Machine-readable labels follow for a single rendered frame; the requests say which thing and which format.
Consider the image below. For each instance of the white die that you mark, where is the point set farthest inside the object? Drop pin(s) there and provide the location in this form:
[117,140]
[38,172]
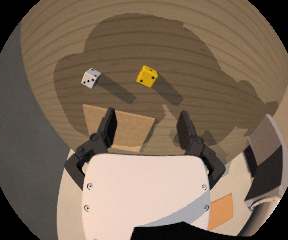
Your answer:
[91,78]

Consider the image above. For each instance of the yellow die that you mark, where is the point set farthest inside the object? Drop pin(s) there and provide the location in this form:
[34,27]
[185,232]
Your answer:
[147,76]

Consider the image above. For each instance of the tan textured mat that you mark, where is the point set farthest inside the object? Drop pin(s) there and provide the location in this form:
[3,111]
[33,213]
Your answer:
[131,131]

